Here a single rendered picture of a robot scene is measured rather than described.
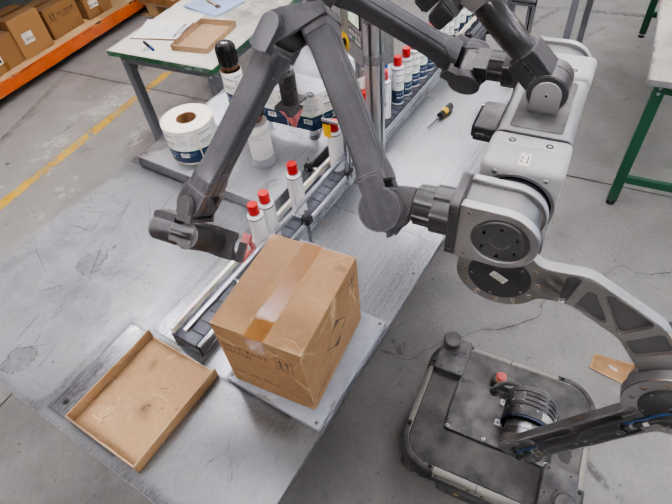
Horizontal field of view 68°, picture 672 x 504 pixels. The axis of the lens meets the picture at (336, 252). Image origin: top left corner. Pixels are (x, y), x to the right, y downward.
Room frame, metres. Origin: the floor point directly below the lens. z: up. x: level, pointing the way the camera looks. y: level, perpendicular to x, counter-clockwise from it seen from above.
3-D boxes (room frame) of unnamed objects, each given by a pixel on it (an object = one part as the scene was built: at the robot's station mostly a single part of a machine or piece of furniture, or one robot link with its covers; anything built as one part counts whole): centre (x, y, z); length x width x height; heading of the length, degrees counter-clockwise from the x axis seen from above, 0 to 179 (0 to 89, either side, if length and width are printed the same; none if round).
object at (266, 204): (1.14, 0.19, 0.98); 0.05 x 0.05 x 0.20
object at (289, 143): (1.82, 0.24, 0.86); 0.80 x 0.67 x 0.05; 143
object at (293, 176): (1.26, 0.10, 0.98); 0.05 x 0.05 x 0.20
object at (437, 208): (0.61, -0.19, 1.45); 0.09 x 0.08 x 0.12; 149
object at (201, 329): (1.45, -0.04, 0.86); 1.65 x 0.08 x 0.04; 143
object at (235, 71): (1.95, 0.33, 1.04); 0.09 x 0.09 x 0.29
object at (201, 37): (2.87, 0.58, 0.82); 0.34 x 0.24 x 0.03; 154
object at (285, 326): (0.74, 0.13, 0.99); 0.30 x 0.24 x 0.27; 150
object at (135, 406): (0.66, 0.56, 0.85); 0.30 x 0.26 x 0.04; 143
